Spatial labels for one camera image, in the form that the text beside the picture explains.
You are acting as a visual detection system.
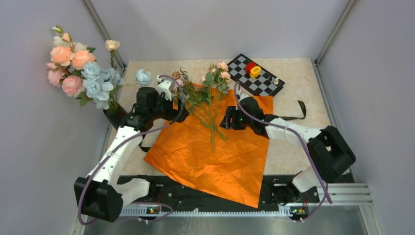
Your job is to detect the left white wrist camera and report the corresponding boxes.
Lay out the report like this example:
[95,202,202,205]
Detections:
[156,75,173,101]

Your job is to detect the pink and white flower stems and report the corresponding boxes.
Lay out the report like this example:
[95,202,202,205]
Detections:
[46,25,83,105]

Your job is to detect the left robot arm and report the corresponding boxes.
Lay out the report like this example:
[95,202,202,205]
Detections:
[74,85,185,225]

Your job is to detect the yellow ring toy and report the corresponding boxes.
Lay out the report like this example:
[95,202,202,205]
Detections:
[250,66,262,78]

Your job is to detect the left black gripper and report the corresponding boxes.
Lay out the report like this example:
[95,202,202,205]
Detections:
[149,90,189,122]

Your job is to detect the orange paper flower bouquet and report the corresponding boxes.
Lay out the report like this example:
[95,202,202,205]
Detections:
[172,61,231,151]

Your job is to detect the black white chessboard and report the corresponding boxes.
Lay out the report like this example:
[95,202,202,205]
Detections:
[227,53,285,96]

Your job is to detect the red round toy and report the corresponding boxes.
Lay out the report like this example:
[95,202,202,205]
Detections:
[244,62,256,74]

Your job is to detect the orange wrapping paper sheet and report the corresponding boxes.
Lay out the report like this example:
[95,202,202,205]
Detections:
[143,83,275,209]

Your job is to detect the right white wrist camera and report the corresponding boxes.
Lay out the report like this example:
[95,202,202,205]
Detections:
[235,92,250,102]

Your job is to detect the black cylindrical vase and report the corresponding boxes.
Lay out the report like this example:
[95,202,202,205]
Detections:
[103,104,127,130]

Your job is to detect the peach flower stem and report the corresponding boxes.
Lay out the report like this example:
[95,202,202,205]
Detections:
[50,32,121,71]

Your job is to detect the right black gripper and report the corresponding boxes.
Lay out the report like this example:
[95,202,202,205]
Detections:
[220,106,253,130]

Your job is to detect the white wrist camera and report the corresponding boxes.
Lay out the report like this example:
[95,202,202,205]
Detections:
[235,92,250,102]
[156,75,173,101]

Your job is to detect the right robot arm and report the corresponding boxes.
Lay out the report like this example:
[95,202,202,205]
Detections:
[220,94,356,202]

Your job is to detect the blue flower stem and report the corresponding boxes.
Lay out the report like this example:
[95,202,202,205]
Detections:
[76,62,152,114]

